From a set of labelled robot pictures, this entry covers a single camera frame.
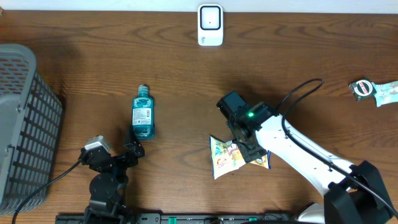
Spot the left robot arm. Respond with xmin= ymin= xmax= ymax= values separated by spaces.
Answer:
xmin=79 ymin=126 xmax=145 ymax=224

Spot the yellow chips bag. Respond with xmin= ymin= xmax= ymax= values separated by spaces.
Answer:
xmin=209 ymin=134 xmax=272 ymax=180

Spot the black left camera cable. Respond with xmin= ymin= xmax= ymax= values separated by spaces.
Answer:
xmin=11 ymin=157 xmax=88 ymax=224

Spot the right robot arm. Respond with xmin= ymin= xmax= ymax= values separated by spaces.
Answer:
xmin=218 ymin=100 xmax=397 ymax=223

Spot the teal mouthwash bottle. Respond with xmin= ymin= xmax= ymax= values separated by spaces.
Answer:
xmin=132 ymin=85 xmax=155 ymax=139

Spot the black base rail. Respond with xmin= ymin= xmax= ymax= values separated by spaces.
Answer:
xmin=55 ymin=213 xmax=294 ymax=224

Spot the dark green round-logo packet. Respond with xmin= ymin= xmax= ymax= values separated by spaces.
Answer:
xmin=349 ymin=78 xmax=377 ymax=101

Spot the grey plastic shopping basket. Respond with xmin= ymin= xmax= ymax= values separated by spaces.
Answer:
xmin=1 ymin=44 xmax=63 ymax=215

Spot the mint green wipes packet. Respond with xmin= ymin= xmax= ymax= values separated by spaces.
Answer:
xmin=372 ymin=81 xmax=398 ymax=107

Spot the white barcode scanner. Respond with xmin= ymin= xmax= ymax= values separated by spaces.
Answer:
xmin=197 ymin=4 xmax=224 ymax=47

